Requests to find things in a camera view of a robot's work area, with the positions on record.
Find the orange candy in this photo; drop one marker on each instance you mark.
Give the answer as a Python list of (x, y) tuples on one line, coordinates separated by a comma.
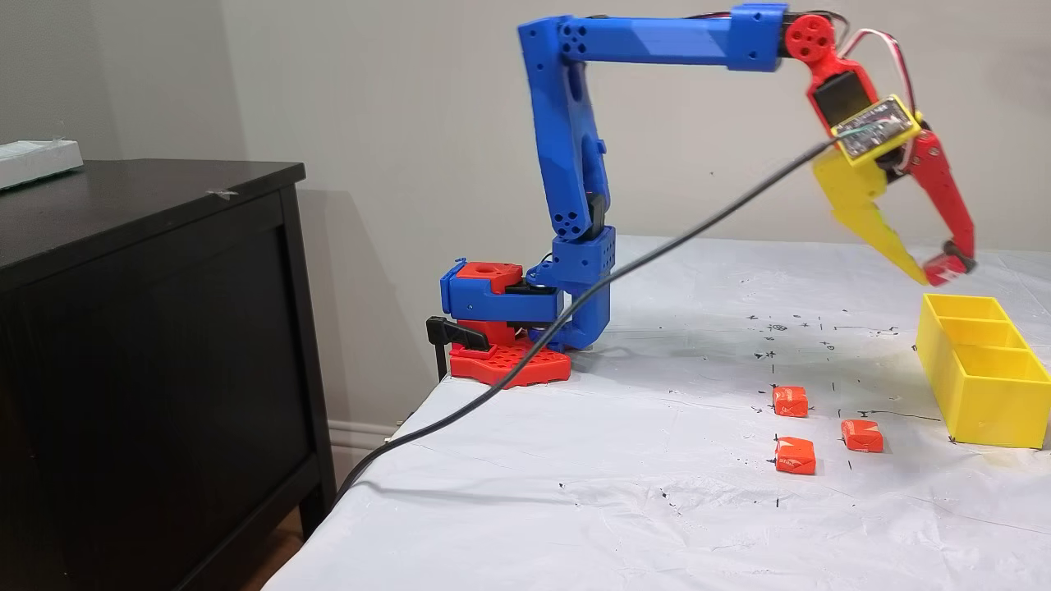
[(795, 455), (790, 401), (861, 435)]

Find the white flat box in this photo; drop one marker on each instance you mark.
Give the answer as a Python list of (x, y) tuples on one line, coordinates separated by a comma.
[(37, 160)]

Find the red candy with S print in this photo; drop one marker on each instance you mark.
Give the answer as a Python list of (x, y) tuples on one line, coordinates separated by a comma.
[(944, 271)]

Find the camera board on yellow mount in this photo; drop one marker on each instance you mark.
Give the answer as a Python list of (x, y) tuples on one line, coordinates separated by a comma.
[(874, 131)]

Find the white tablecloth with ink marks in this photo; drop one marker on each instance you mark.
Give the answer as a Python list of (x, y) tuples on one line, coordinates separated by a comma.
[(657, 492)]

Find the white baseboard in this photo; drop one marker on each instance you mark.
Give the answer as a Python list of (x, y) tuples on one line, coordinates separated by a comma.
[(353, 435)]

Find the black table clamp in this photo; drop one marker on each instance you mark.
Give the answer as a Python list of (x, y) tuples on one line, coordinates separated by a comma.
[(447, 332)]

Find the small clear tape scrap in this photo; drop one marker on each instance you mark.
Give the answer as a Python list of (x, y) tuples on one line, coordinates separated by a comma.
[(222, 194)]

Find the black wooden cabinet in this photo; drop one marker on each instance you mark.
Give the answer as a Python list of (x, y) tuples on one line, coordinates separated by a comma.
[(164, 369)]

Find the yellow three-compartment box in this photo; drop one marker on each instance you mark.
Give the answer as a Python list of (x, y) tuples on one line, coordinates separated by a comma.
[(993, 410)]

